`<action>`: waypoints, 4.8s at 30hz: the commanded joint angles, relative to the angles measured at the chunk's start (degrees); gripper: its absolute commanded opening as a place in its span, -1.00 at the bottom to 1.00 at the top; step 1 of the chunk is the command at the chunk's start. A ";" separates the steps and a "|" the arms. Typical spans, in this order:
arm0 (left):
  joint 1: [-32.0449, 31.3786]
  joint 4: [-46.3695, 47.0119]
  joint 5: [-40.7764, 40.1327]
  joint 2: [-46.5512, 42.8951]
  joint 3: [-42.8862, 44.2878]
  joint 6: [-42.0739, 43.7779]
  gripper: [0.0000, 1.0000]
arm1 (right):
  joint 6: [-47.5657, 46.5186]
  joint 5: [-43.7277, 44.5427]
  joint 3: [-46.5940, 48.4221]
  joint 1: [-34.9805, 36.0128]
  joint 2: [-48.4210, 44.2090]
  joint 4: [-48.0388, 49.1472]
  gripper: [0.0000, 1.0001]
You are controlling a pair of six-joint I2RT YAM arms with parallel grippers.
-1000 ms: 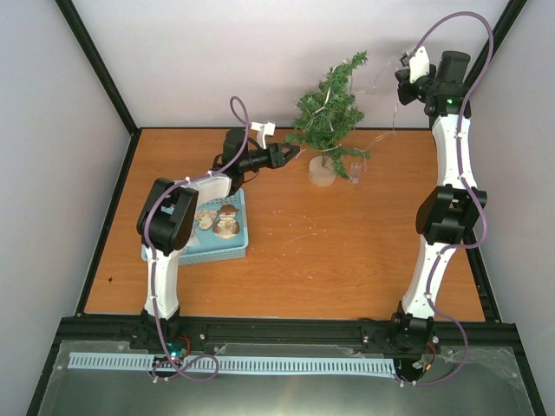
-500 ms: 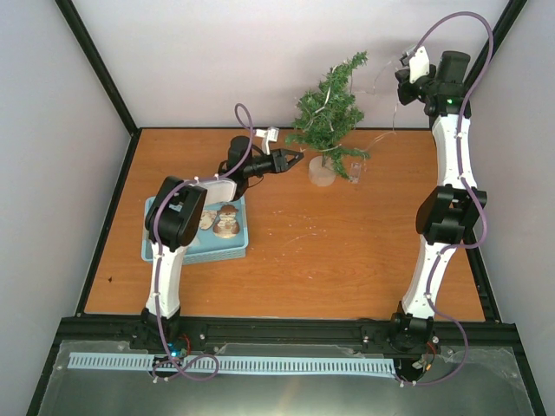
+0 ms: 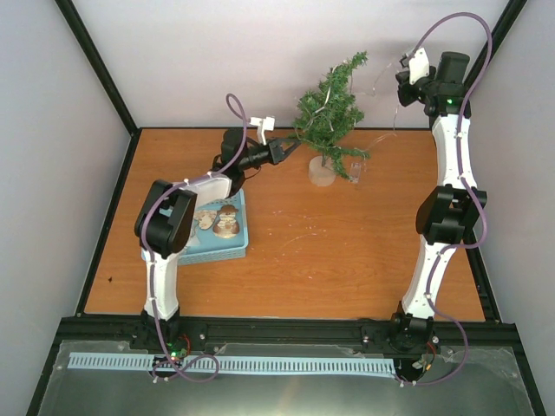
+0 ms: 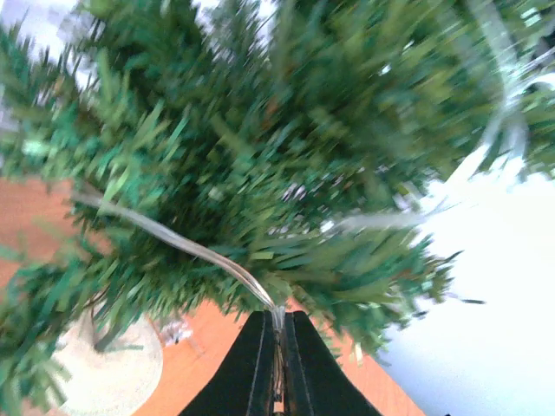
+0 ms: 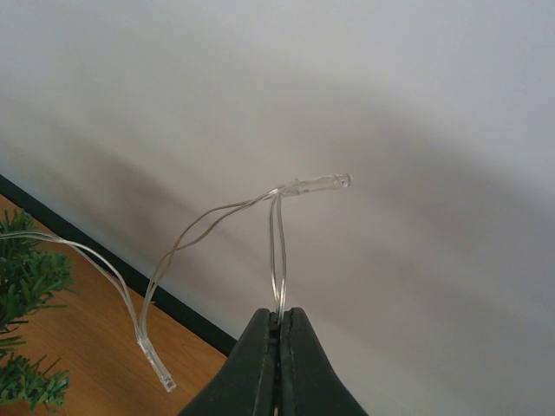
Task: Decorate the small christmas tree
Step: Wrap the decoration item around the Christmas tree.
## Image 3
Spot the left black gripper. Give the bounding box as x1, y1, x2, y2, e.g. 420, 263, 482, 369
239, 138, 301, 172

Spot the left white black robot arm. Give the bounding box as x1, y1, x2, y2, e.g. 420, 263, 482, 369
134, 127, 300, 349

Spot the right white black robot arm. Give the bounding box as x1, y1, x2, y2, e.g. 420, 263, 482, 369
388, 48, 487, 353

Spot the small green christmas tree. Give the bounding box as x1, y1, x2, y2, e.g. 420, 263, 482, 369
287, 51, 369, 187

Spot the clear plastic battery box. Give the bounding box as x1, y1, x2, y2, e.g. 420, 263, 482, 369
349, 162, 362, 184

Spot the snowman ornament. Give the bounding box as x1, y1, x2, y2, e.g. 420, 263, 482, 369
212, 205, 240, 238

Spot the beige wooden heart ornament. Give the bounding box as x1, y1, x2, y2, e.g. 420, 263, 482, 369
193, 210, 218, 231

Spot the blue plastic basket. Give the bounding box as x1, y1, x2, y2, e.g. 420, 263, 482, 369
178, 191, 249, 266

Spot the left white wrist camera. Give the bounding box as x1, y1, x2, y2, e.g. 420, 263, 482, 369
249, 116, 275, 146

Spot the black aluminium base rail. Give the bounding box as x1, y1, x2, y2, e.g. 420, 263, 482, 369
55, 315, 523, 357

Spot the light blue cable duct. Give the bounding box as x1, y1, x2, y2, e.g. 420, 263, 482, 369
67, 352, 395, 378

